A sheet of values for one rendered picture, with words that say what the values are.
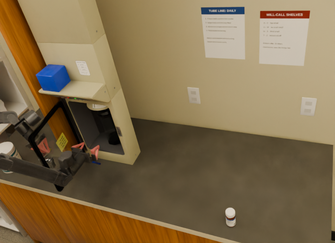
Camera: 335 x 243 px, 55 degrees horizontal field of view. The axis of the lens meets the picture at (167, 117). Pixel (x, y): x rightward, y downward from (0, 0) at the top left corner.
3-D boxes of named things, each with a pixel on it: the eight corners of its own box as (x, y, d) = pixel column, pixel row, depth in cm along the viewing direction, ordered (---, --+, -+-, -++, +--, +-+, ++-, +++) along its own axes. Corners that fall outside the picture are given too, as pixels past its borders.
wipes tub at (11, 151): (12, 156, 211) (1, 140, 202) (27, 160, 206) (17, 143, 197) (-2, 171, 202) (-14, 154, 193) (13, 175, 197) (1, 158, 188)
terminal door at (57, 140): (84, 152, 195) (61, 99, 170) (60, 193, 173) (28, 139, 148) (83, 152, 195) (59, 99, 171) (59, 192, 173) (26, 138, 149)
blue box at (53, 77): (55, 79, 163) (48, 63, 157) (71, 80, 159) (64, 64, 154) (42, 90, 156) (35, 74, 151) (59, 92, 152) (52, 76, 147)
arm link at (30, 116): (6, 115, 163) (5, 117, 155) (24, 100, 166) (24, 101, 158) (23, 133, 167) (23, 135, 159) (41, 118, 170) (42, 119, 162)
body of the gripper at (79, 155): (73, 148, 168) (65, 158, 163) (89, 152, 164) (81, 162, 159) (77, 157, 172) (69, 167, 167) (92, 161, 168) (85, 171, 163)
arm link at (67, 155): (53, 180, 159) (64, 186, 155) (45, 163, 152) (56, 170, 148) (71, 164, 167) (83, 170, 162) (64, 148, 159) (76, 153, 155)
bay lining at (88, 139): (107, 121, 211) (90, 75, 189) (142, 127, 201) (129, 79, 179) (87, 148, 194) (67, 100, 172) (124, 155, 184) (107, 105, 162)
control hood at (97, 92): (59, 94, 171) (52, 78, 165) (111, 100, 158) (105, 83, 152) (45, 107, 163) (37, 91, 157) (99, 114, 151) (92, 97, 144)
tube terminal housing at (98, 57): (106, 129, 217) (66, 20, 169) (150, 136, 205) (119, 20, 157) (86, 156, 200) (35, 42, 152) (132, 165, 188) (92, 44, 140)
